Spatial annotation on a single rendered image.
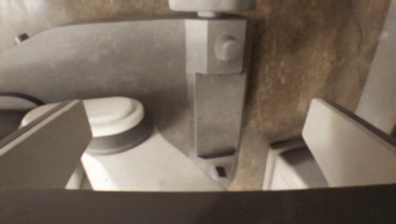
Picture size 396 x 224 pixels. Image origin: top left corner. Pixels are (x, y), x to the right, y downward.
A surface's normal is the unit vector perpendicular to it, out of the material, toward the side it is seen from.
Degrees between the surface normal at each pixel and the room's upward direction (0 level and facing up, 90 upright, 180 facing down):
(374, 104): 90
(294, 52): 0
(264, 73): 0
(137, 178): 90
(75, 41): 0
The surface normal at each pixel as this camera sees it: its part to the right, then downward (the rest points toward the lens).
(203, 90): 0.20, 0.49
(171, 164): 0.00, -0.87
